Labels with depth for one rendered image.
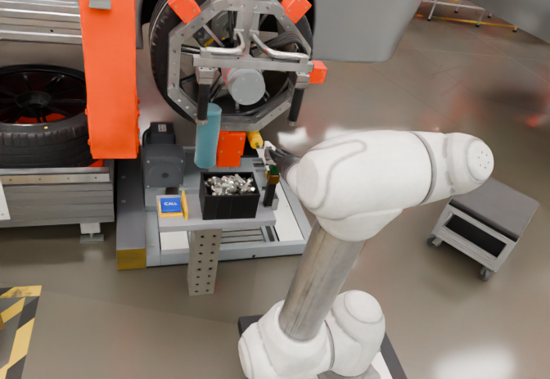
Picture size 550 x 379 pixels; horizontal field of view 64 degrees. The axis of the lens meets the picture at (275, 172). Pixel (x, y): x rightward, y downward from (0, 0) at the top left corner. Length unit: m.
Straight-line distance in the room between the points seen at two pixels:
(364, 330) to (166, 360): 0.86
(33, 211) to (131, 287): 0.51
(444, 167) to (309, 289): 0.36
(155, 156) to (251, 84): 0.60
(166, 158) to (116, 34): 0.65
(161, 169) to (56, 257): 0.59
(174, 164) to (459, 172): 1.45
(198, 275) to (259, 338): 0.78
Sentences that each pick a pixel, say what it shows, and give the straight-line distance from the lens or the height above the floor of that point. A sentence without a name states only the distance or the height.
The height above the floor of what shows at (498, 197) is 0.34.
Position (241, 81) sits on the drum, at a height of 0.88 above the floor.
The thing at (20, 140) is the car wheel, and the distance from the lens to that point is 2.01.
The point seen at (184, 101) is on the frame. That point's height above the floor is 0.72.
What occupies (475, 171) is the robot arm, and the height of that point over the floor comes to 1.21.
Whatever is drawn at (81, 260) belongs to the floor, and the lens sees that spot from 2.12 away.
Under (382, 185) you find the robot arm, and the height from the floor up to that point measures 1.19.
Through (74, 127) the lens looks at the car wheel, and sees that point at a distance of 2.02.
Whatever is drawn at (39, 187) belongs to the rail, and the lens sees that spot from 1.99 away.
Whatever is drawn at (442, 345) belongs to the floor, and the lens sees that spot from 2.15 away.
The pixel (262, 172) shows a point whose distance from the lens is 2.41.
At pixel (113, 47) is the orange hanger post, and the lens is 1.56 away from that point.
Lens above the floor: 1.57
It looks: 36 degrees down
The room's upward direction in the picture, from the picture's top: 12 degrees clockwise
